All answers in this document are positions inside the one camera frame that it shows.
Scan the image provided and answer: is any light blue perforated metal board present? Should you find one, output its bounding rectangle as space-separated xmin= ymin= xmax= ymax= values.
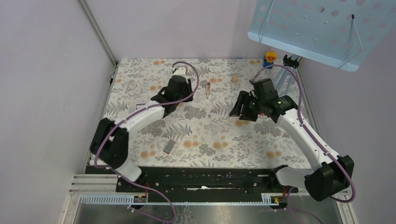
xmin=247 ymin=0 xmax=396 ymax=72

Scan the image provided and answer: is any round tan wooden piece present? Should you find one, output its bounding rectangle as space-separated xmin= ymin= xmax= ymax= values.
xmin=231 ymin=75 xmax=239 ymax=83

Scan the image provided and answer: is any yellow blue toy figure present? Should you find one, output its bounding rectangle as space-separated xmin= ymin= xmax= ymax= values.
xmin=263 ymin=51 xmax=277 ymax=67

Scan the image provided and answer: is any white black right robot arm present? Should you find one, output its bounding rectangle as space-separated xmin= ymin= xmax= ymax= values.
xmin=229 ymin=78 xmax=354 ymax=202

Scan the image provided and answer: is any floral patterned table mat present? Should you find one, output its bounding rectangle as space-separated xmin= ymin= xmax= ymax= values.
xmin=105 ymin=58 xmax=310 ymax=168

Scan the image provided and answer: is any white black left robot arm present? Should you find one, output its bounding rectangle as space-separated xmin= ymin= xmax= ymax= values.
xmin=90 ymin=67 xmax=194 ymax=182

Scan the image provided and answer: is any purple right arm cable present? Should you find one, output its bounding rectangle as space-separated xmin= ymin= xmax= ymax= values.
xmin=249 ymin=64 xmax=356 ymax=204

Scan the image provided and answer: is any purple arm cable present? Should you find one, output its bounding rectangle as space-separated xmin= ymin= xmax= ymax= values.
xmin=92 ymin=61 xmax=200 ymax=223
xmin=249 ymin=64 xmax=356 ymax=204

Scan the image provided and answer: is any grey tripod stand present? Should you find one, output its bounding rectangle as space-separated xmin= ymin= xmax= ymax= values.
xmin=273 ymin=54 xmax=300 ymax=96

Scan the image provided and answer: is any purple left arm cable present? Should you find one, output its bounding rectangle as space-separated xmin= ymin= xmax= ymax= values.
xmin=92 ymin=61 xmax=200 ymax=223

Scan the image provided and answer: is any grey metal staple strip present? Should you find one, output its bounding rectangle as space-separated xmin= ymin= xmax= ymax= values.
xmin=163 ymin=140 xmax=176 ymax=154

